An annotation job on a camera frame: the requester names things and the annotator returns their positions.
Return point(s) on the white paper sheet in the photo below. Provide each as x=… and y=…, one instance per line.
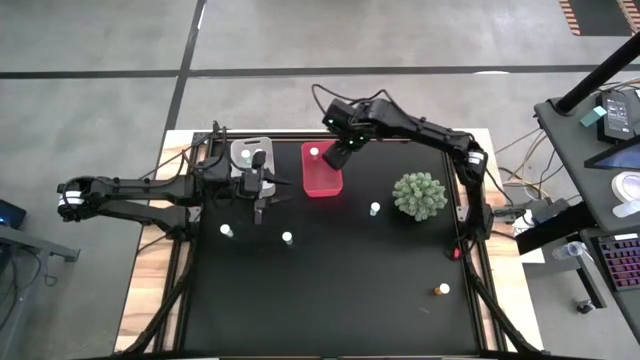
x=532, y=255

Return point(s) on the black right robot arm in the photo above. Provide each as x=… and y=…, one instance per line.
x=425, y=132

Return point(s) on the dark mat with striped edge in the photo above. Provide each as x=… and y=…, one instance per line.
x=600, y=15

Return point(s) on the orange bottle with white cap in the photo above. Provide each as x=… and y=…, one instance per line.
x=443, y=288

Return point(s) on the pink plastic bin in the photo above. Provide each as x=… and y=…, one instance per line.
x=322, y=185

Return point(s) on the backlit black keyboard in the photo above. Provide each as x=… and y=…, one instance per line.
x=620, y=260

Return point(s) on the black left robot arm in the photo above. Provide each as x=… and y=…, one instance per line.
x=150, y=186

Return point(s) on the red connector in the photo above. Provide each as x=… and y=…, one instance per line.
x=456, y=253

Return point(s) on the black caster wheel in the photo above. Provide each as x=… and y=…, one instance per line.
x=585, y=306

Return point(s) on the grey side desk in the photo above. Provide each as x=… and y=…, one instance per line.
x=565, y=150

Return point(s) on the black pole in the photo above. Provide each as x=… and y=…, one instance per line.
x=595, y=77

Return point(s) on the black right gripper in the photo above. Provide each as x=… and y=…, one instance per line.
x=357, y=120

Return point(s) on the black device with blue light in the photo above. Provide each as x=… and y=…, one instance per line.
x=10, y=215

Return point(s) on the black power adapter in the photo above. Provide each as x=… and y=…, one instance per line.
x=616, y=117

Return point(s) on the teal block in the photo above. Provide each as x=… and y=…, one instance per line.
x=593, y=116

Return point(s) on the grey desk frame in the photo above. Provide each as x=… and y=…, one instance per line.
x=30, y=245

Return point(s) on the green succulent in patterned pot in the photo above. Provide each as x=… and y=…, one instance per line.
x=420, y=196

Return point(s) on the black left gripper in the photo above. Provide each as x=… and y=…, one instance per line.
x=250, y=185

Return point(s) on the black aluminium table frame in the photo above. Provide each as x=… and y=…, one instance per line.
x=290, y=136

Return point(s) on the clear water bottle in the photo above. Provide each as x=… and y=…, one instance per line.
x=570, y=250

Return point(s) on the black desk leg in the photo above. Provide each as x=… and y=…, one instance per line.
x=592, y=285

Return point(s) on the dark tablet screen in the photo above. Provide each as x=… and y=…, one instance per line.
x=625, y=157

